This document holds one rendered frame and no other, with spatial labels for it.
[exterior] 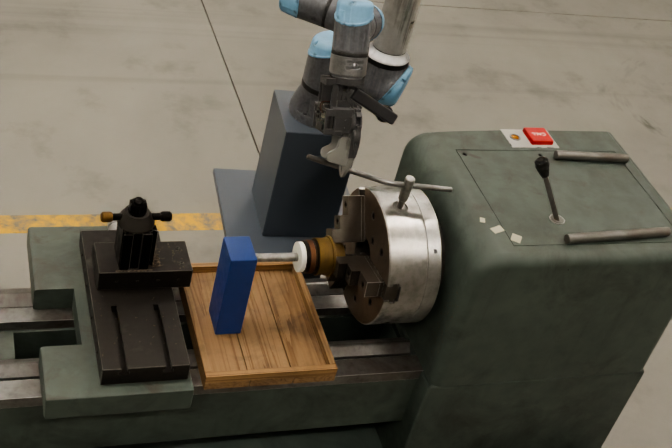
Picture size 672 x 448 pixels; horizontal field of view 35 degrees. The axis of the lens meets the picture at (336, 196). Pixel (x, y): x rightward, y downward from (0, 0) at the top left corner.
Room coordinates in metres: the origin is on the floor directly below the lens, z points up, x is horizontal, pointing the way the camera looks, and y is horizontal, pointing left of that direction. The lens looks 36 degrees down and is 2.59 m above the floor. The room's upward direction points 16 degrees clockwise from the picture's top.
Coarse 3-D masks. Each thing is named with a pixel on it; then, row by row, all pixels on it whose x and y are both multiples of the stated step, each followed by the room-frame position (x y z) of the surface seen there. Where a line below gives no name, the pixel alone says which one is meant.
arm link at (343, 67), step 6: (330, 60) 1.87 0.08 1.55; (336, 60) 1.86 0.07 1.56; (342, 60) 1.85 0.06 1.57; (348, 60) 1.85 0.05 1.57; (354, 60) 1.85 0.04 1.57; (360, 60) 1.86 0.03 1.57; (366, 60) 1.88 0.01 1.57; (330, 66) 1.86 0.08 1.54; (336, 66) 1.85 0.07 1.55; (342, 66) 1.85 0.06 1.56; (348, 66) 1.85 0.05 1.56; (354, 66) 1.84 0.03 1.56; (360, 66) 1.86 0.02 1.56; (366, 66) 1.88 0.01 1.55; (330, 72) 1.86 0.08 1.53; (336, 72) 1.85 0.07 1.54; (342, 72) 1.84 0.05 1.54; (348, 72) 1.84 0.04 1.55; (354, 72) 1.85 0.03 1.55; (360, 72) 1.85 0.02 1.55; (348, 78) 1.84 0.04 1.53; (354, 78) 1.85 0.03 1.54; (360, 78) 1.86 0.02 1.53
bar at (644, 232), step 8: (592, 232) 1.93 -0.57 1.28; (600, 232) 1.94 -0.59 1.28; (608, 232) 1.95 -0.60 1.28; (616, 232) 1.96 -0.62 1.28; (624, 232) 1.97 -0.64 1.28; (632, 232) 1.98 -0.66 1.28; (640, 232) 1.99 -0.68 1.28; (648, 232) 2.00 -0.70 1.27; (656, 232) 2.01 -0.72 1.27; (664, 232) 2.02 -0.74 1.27; (568, 240) 1.89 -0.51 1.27; (576, 240) 1.90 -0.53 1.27; (584, 240) 1.91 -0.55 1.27; (592, 240) 1.92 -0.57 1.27; (600, 240) 1.93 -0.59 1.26; (608, 240) 1.94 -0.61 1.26
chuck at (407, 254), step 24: (384, 192) 1.92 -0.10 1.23; (384, 216) 1.84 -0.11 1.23; (408, 216) 1.86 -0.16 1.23; (384, 240) 1.81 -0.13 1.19; (408, 240) 1.81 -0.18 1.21; (384, 264) 1.78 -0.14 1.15; (408, 264) 1.78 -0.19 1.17; (408, 288) 1.76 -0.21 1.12; (360, 312) 1.81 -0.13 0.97; (384, 312) 1.75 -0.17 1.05; (408, 312) 1.77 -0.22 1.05
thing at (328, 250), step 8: (304, 240) 1.83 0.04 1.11; (312, 240) 1.86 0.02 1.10; (320, 240) 1.84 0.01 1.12; (328, 240) 1.85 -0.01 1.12; (312, 248) 1.81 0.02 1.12; (320, 248) 1.81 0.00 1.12; (328, 248) 1.82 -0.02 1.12; (336, 248) 1.84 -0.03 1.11; (344, 248) 1.85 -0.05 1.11; (312, 256) 1.80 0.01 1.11; (320, 256) 1.80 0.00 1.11; (328, 256) 1.81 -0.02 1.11; (312, 264) 1.79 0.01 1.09; (320, 264) 1.79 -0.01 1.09; (328, 264) 1.80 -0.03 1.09; (304, 272) 1.79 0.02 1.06; (312, 272) 1.79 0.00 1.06; (320, 272) 1.80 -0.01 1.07; (328, 272) 1.80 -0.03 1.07
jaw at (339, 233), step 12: (360, 192) 1.97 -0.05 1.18; (348, 204) 1.92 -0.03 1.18; (360, 204) 1.93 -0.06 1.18; (336, 216) 1.91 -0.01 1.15; (348, 216) 1.90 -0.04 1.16; (360, 216) 1.91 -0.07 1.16; (336, 228) 1.89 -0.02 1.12; (348, 228) 1.88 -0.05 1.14; (360, 228) 1.90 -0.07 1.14; (336, 240) 1.86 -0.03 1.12; (348, 240) 1.87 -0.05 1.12; (360, 240) 1.88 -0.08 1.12
